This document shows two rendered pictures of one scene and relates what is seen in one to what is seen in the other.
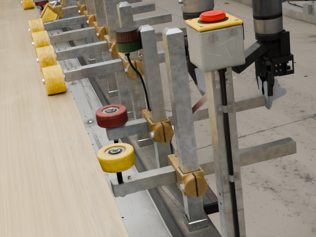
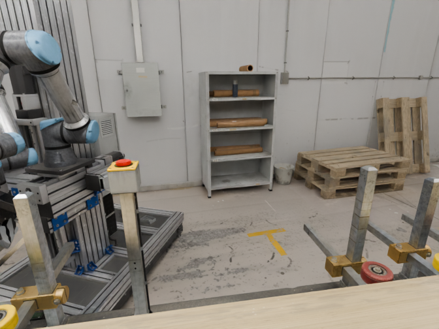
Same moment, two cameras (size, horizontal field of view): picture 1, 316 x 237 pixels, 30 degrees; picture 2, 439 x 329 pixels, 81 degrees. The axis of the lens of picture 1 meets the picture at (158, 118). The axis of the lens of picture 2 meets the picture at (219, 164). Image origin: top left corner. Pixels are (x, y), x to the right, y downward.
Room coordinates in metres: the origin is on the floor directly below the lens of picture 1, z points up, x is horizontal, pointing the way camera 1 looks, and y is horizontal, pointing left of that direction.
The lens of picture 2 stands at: (0.60, 0.54, 1.43)
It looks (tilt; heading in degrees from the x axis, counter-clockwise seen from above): 18 degrees down; 273
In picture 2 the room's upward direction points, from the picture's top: straight up
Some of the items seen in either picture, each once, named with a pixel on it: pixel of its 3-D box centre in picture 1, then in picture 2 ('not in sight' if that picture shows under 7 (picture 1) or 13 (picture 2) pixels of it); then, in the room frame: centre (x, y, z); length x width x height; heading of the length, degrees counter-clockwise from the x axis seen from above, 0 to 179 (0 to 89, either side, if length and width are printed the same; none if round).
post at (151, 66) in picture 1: (158, 118); not in sight; (1.39, 0.00, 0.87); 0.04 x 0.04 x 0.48; 12
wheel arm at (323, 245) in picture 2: not in sight; (334, 256); (0.22, -0.30, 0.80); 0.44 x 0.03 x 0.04; 102
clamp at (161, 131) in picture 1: (156, 125); not in sight; (1.41, 0.01, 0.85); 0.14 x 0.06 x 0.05; 12
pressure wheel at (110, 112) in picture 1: (114, 129); not in sight; (1.41, 0.12, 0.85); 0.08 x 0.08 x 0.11
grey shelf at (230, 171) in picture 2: not in sight; (236, 134); (0.55, -2.84, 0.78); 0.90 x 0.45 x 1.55; 17
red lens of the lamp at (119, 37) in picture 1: (126, 34); not in sight; (1.38, 0.05, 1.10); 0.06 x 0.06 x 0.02
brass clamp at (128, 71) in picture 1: (131, 64); not in sight; (1.66, 0.05, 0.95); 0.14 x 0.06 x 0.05; 12
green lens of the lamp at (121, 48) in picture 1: (128, 44); not in sight; (1.38, 0.05, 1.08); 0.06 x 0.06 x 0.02
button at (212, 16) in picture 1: (212, 18); (123, 164); (0.89, -0.10, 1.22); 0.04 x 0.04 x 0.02
